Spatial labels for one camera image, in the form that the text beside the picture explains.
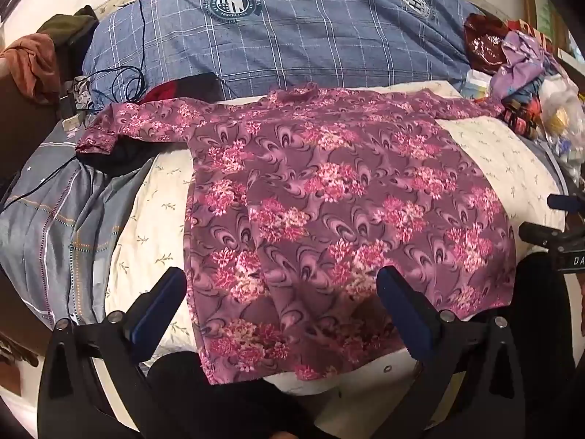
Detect black and red garment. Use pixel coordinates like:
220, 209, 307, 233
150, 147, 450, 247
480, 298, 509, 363
78, 73, 224, 177

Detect purple floral shirt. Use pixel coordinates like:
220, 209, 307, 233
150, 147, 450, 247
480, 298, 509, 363
75, 83, 519, 385

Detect light purple cloth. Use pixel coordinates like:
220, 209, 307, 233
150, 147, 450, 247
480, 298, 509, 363
489, 30, 561, 101

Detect black cable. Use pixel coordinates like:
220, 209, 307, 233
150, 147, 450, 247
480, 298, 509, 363
0, 0, 149, 213

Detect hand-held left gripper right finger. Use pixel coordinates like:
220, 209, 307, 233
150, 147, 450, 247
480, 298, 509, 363
375, 265, 526, 439

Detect orange cloth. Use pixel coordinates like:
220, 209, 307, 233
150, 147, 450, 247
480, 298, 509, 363
0, 34, 58, 104

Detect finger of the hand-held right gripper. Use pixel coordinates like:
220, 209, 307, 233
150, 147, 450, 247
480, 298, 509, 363
547, 194, 585, 213
518, 222, 572, 244

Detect cream leaf-print bed sheet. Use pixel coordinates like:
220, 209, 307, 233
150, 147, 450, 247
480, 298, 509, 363
103, 80, 567, 426

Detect dark red plastic bag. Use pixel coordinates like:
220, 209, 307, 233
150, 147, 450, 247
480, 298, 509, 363
464, 13, 510, 76

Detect grey striped blanket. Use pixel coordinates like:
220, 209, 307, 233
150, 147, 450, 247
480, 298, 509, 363
0, 119, 156, 330

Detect colourful striped cloth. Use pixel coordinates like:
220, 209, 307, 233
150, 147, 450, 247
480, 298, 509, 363
500, 96, 549, 140

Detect person's dark pants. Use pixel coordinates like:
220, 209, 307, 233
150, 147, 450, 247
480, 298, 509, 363
144, 251, 579, 439

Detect blue plaid quilt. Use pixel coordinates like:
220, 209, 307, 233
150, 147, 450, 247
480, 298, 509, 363
82, 0, 485, 101

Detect clear plastic bag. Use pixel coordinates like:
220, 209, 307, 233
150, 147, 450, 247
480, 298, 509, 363
537, 71, 585, 165

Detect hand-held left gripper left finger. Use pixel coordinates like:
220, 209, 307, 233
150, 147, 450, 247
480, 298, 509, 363
37, 266, 188, 439

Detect olive green cloth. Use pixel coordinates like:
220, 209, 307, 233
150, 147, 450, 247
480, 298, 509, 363
37, 5, 99, 40

